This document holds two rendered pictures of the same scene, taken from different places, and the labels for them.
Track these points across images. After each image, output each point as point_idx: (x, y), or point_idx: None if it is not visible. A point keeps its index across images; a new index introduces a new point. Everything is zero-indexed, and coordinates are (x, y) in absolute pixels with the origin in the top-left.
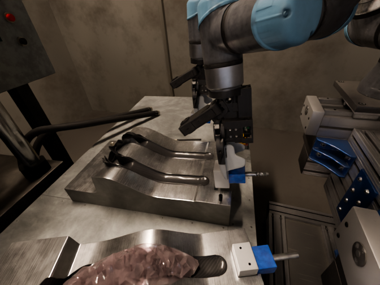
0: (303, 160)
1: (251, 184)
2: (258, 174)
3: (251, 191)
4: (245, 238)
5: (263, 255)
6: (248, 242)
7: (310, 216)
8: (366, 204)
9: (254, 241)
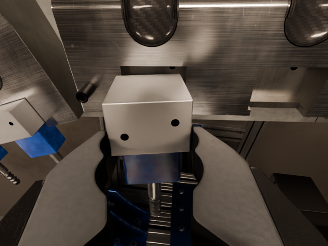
0: (292, 191)
1: (226, 119)
2: (150, 197)
3: (203, 116)
4: (58, 119)
5: (34, 145)
6: (30, 135)
7: (256, 122)
8: (171, 237)
9: (99, 114)
